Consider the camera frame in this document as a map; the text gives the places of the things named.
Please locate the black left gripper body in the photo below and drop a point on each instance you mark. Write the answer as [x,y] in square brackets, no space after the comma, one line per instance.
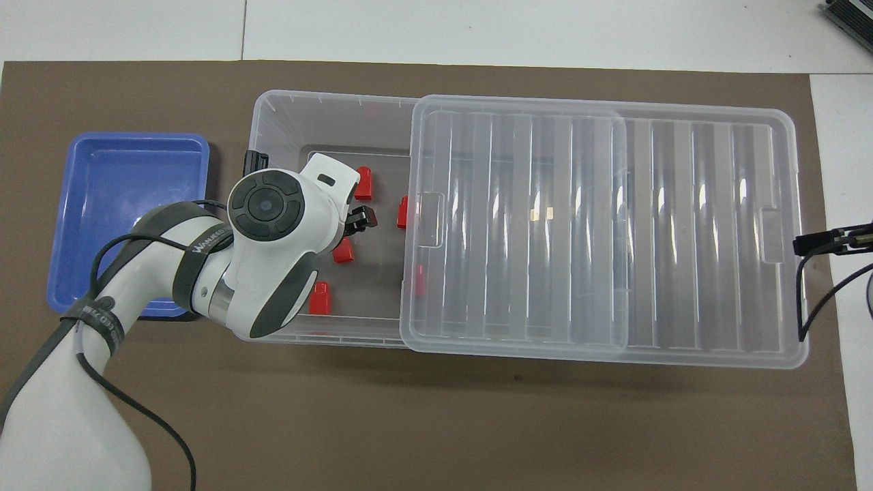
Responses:
[350,221]

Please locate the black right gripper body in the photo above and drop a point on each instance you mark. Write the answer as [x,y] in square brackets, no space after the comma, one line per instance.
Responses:
[852,247]

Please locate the red block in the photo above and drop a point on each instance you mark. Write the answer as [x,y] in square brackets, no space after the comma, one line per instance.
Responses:
[343,251]
[363,183]
[419,281]
[403,211]
[320,298]

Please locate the clear ribbed plastic lid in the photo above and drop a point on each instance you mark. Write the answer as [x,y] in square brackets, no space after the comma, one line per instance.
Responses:
[682,239]

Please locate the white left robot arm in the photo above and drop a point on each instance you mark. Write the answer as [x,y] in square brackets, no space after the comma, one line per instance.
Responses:
[273,225]

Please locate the clear plastic storage box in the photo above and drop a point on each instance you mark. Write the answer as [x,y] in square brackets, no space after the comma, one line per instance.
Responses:
[307,116]

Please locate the blue plastic tray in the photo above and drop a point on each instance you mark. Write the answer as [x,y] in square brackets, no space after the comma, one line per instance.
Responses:
[116,177]

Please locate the brown table mat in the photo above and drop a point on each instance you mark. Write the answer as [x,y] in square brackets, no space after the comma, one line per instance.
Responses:
[409,423]

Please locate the dark ribbed device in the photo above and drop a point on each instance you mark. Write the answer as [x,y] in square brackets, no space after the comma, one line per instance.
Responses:
[852,20]

